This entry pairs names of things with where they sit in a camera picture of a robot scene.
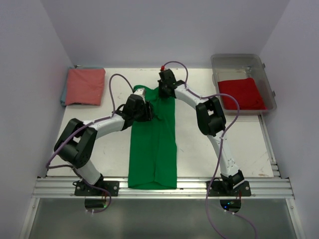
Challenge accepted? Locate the green polo shirt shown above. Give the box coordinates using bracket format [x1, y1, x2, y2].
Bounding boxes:
[128, 88, 177, 190]

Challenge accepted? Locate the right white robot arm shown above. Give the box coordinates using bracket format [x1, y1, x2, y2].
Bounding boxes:
[159, 66, 244, 196]

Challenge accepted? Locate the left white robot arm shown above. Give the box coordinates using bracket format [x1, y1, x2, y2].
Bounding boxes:
[54, 88, 153, 196]

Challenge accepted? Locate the pink folded shirt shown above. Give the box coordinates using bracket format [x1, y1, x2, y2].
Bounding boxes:
[65, 68, 106, 106]

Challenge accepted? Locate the clear plastic bin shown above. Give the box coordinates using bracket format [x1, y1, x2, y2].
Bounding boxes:
[211, 54, 277, 116]

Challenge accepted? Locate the red folded shirt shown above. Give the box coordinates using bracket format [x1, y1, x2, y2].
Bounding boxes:
[218, 78, 267, 111]

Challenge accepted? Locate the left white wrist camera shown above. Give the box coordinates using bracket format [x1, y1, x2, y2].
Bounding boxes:
[133, 88, 146, 101]

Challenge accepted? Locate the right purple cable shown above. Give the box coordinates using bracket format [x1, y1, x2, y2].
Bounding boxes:
[159, 61, 259, 239]

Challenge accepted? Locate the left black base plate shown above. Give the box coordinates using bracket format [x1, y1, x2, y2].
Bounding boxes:
[72, 176, 120, 197]

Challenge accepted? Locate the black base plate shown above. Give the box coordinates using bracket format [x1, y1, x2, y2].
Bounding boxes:
[72, 176, 120, 197]
[206, 178, 252, 197]

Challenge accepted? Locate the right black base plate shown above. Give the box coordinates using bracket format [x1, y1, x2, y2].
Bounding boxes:
[206, 178, 252, 197]

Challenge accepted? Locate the aluminium mounting rail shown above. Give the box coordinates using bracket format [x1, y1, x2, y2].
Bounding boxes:
[32, 176, 294, 199]

